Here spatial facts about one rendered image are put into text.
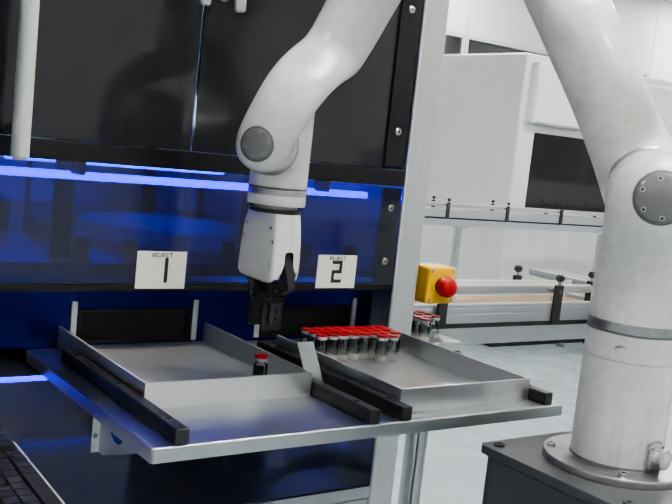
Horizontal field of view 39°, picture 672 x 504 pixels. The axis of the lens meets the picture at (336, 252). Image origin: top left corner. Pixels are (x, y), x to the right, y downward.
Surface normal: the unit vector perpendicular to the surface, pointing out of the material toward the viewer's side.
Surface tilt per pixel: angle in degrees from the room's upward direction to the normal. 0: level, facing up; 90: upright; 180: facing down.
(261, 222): 86
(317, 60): 50
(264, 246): 89
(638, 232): 122
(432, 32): 90
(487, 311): 90
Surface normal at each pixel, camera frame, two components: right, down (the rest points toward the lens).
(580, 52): -0.46, 0.21
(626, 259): -0.47, 0.63
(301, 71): 0.09, -0.46
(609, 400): -0.57, 0.04
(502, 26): 0.57, 0.15
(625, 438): -0.13, 0.11
